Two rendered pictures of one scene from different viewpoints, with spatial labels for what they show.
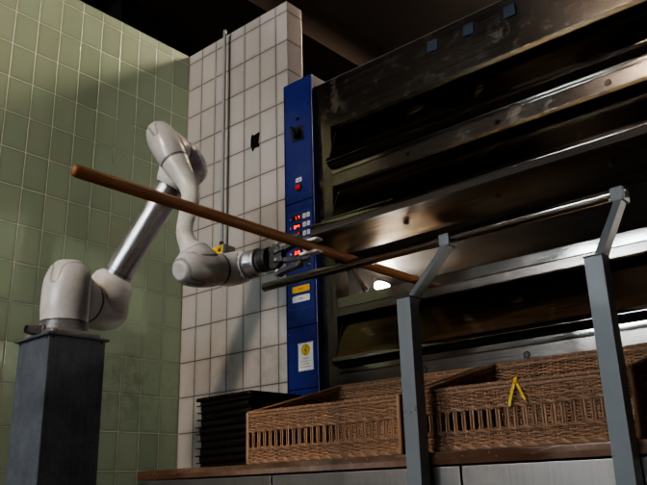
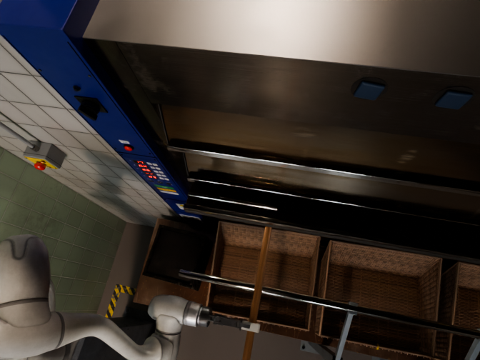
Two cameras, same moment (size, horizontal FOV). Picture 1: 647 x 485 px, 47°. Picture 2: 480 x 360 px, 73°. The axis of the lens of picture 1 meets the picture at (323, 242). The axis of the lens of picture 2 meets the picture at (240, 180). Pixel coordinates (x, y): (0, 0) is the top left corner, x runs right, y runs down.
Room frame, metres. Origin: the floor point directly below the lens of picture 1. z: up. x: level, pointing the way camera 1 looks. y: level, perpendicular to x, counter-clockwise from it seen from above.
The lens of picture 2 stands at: (2.15, -0.06, 2.58)
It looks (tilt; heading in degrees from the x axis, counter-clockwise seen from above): 68 degrees down; 344
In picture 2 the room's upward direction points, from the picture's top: 13 degrees counter-clockwise
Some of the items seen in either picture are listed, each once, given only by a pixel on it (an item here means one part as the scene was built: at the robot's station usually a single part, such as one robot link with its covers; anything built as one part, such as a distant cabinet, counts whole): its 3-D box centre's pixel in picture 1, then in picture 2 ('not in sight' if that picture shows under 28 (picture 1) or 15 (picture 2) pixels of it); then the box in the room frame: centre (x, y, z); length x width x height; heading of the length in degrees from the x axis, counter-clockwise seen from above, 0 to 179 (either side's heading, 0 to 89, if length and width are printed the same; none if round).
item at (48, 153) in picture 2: (220, 258); (44, 155); (3.08, 0.44, 1.46); 0.10 x 0.07 x 0.10; 50
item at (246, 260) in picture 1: (256, 263); (193, 313); (2.28, 0.21, 1.19); 0.09 x 0.06 x 0.09; 140
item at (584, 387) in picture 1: (553, 394); (376, 296); (1.93, -0.57, 0.72); 0.56 x 0.49 x 0.28; 51
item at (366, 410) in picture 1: (366, 414); (262, 274); (2.32, -0.11, 0.72); 0.56 x 0.49 x 0.28; 52
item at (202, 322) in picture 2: (272, 258); (211, 318); (2.23, 0.16, 1.19); 0.09 x 0.07 x 0.08; 50
